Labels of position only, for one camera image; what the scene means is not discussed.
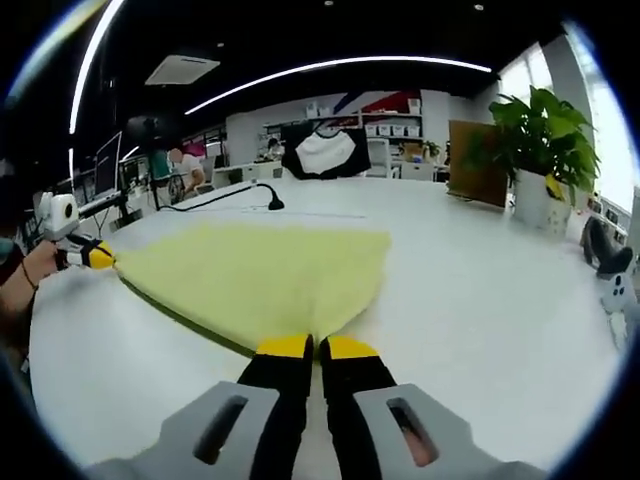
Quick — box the black and white shirt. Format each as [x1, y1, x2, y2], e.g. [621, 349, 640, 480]
[281, 124, 372, 181]

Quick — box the white handheld controller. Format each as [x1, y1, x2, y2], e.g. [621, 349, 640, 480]
[599, 272, 640, 346]

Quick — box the printed paper cup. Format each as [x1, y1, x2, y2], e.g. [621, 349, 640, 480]
[543, 192, 572, 239]

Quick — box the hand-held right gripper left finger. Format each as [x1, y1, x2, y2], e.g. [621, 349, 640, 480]
[84, 333, 315, 480]

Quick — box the person's left hand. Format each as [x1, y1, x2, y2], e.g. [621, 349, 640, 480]
[29, 242, 59, 277]

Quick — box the shelf of white storage boxes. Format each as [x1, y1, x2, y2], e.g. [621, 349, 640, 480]
[259, 89, 424, 139]

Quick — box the dark bead bracelet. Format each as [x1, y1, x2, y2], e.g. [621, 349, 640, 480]
[19, 258, 40, 292]

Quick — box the yellow grey blue garment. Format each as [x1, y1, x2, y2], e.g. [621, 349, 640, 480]
[112, 223, 395, 359]

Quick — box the white desk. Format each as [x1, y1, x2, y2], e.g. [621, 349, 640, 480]
[212, 164, 261, 186]

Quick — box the green plant in white pot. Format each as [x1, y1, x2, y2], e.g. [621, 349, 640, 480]
[462, 85, 601, 231]

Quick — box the open silver laptop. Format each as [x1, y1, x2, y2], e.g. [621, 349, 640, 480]
[74, 130, 126, 217]

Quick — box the brown cardboard box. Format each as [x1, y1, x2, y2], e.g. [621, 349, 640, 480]
[447, 119, 511, 209]

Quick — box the black tripod stand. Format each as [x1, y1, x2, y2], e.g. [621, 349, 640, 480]
[124, 114, 171, 211]

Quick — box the ceiling air conditioner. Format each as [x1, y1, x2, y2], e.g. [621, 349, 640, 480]
[144, 53, 221, 87]

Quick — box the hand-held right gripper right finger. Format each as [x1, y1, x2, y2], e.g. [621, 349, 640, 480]
[319, 335, 549, 480]

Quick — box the white low cabinet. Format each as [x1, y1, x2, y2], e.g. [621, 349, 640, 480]
[401, 162, 449, 182]

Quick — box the long ceiling light strip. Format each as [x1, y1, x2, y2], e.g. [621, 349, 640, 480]
[187, 55, 494, 115]

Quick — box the teal cloth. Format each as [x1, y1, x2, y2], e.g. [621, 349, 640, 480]
[149, 148, 170, 181]

